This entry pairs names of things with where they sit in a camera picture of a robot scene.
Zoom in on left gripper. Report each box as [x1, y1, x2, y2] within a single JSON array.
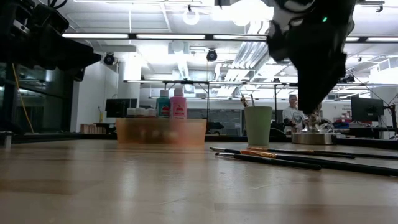
[[30, 27, 103, 82]]

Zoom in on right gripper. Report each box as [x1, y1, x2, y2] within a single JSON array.
[[266, 0, 357, 115]]

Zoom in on tall teal paint bottle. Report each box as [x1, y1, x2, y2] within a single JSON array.
[[155, 89, 171, 119]]

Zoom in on tall pink paint bottle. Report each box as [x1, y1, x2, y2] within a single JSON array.
[[169, 88, 188, 120]]

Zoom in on ceiling light strip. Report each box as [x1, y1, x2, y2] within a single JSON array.
[[61, 32, 268, 40]]

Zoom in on person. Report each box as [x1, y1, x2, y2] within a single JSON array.
[[282, 94, 307, 134]]

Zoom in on clear plastic lamp wrap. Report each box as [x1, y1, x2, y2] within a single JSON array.
[[306, 113, 335, 133]]

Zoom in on silver lamp white shade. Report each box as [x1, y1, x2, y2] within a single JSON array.
[[268, 0, 355, 146]]

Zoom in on black monitor on stand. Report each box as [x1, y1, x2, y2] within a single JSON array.
[[350, 96, 386, 123]]

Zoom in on pale green plastic cup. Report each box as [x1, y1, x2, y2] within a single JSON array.
[[243, 106, 274, 147]]

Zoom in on right paintbrushes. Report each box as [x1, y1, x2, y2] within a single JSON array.
[[241, 149, 398, 178]]

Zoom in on orange translucent plastic bin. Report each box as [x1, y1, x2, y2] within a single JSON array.
[[114, 117, 208, 147]]

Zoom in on black background chair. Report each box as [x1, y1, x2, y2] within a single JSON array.
[[206, 121, 225, 135]]

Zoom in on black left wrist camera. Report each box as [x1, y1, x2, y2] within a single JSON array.
[[32, 2, 70, 35]]

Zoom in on yellow cable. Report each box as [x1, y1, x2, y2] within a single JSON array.
[[11, 63, 35, 134]]

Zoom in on black background rig frame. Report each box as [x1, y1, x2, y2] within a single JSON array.
[[124, 79, 212, 119]]

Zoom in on small white bracket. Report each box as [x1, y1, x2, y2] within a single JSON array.
[[2, 131, 13, 149]]

